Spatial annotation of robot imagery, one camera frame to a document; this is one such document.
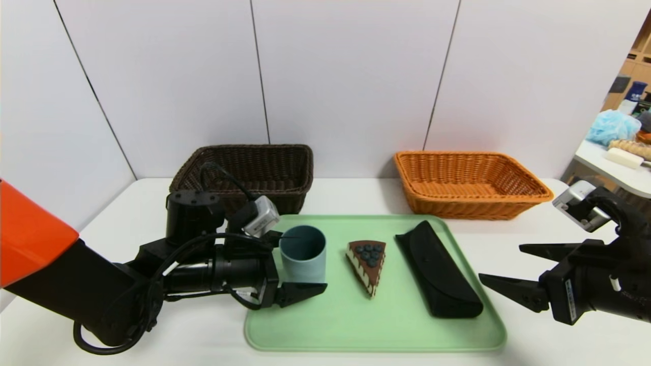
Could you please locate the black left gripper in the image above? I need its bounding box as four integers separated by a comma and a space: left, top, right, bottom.
213, 230, 328, 310

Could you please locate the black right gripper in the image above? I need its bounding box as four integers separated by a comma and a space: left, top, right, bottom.
478, 238, 651, 326

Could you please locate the blue-grey plastic cup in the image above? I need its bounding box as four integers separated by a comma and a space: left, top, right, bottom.
279, 225, 327, 284

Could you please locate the chocolate blueberry cake slice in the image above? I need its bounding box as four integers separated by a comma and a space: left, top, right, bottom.
346, 240, 387, 298

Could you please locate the black glasses case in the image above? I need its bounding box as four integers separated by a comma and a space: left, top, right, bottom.
395, 220, 484, 319

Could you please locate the dark brown wicker basket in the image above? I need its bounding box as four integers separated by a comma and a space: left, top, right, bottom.
169, 144, 314, 217

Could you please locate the orange wicker basket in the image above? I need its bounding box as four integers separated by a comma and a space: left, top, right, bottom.
394, 151, 555, 221

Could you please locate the light green plastic tray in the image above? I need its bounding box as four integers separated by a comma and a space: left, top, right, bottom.
244, 214, 508, 352

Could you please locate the white side table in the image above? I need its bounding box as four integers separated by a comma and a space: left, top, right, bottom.
574, 139, 651, 200

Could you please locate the cream white bar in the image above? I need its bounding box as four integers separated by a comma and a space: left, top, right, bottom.
604, 147, 645, 170

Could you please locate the beige knobbly wooden brush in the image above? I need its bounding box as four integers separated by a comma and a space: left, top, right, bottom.
608, 139, 651, 161

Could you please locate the light blue bath sponge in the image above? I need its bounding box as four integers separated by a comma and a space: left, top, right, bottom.
586, 110, 642, 147

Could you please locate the blue and white bottle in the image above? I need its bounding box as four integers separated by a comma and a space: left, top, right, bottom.
618, 81, 647, 115

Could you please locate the wooden shelf unit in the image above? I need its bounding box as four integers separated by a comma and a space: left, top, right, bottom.
601, 5, 651, 112

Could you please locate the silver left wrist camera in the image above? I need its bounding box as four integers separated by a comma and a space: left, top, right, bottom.
243, 196, 281, 237

